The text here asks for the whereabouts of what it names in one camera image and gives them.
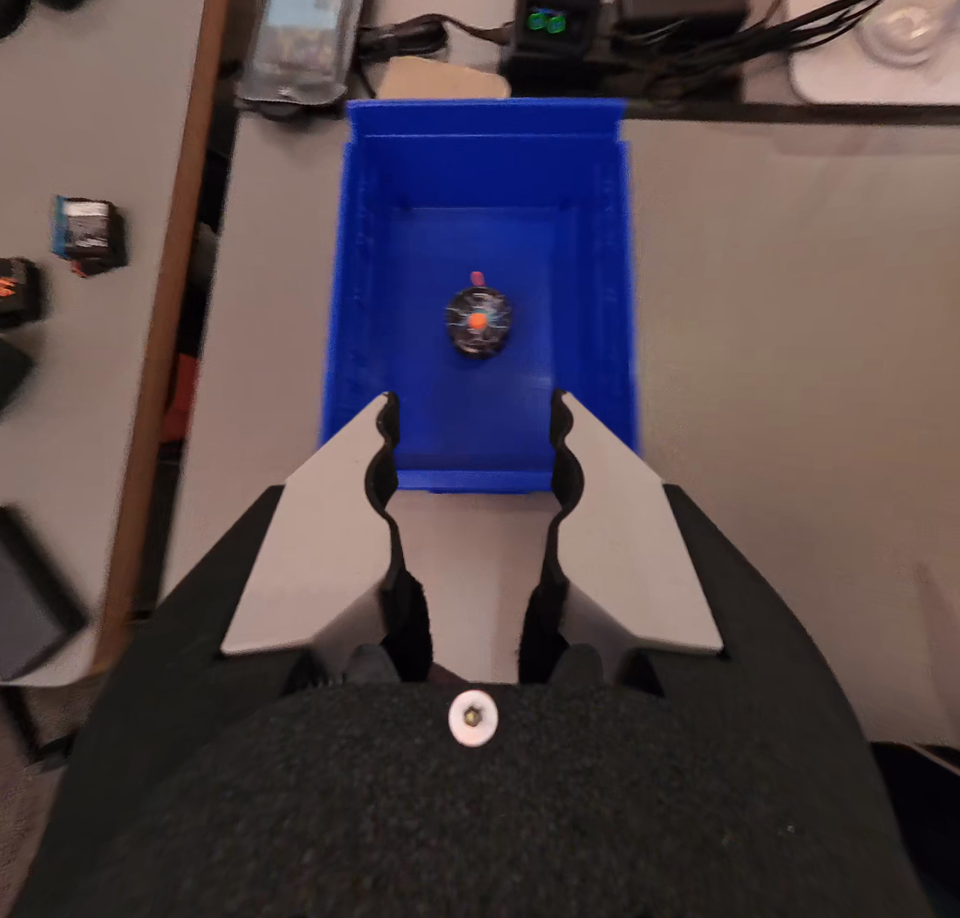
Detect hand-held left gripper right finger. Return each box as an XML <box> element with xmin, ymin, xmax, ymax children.
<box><xmin>517</xmin><ymin>389</ymin><xmax>726</xmax><ymax>684</ymax></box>

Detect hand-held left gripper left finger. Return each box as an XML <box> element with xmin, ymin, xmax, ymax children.
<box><xmin>219</xmin><ymin>391</ymin><xmax>436</xmax><ymax>684</ymax></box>

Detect dark blue lightning print yo-yo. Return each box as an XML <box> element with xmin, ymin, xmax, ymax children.
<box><xmin>444</xmin><ymin>288</ymin><xmax>516</xmax><ymax>363</ymax></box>

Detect blue plastic bin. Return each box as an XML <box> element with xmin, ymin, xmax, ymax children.
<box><xmin>320</xmin><ymin>97</ymin><xmax>641</xmax><ymax>496</ymax></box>

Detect dark tablet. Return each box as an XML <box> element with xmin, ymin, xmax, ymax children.
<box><xmin>0</xmin><ymin>507</ymin><xmax>89</xmax><ymax>684</ymax></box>

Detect person's dark pants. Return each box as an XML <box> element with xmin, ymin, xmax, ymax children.
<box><xmin>870</xmin><ymin>741</ymin><xmax>960</xmax><ymax>918</ymax></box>

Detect blue and black battery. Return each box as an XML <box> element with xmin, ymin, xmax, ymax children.
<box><xmin>50</xmin><ymin>195</ymin><xmax>129</xmax><ymax>279</ymax></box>

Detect black battery with orange mark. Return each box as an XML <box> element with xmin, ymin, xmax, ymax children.
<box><xmin>0</xmin><ymin>257</ymin><xmax>48</xmax><ymax>328</ymax></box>

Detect grey table with wooden edge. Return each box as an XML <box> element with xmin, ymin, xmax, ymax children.
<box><xmin>0</xmin><ymin>0</ymin><xmax>234</xmax><ymax>691</ymax></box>

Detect white flat box device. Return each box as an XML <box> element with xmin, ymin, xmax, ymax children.
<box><xmin>783</xmin><ymin>0</ymin><xmax>960</xmax><ymax>106</ymax></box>

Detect clear plastic packet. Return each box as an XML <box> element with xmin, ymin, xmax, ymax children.
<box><xmin>235</xmin><ymin>0</ymin><xmax>373</xmax><ymax>111</ymax></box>

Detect clear suction stand base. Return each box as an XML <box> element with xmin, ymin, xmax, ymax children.
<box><xmin>853</xmin><ymin>0</ymin><xmax>955</xmax><ymax>66</ymax></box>

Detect black cable bundle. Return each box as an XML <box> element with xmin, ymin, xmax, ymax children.
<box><xmin>637</xmin><ymin>0</ymin><xmax>888</xmax><ymax>103</ymax></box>

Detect black strap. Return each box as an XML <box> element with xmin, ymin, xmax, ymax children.
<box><xmin>355</xmin><ymin>16</ymin><xmax>520</xmax><ymax>63</ymax></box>

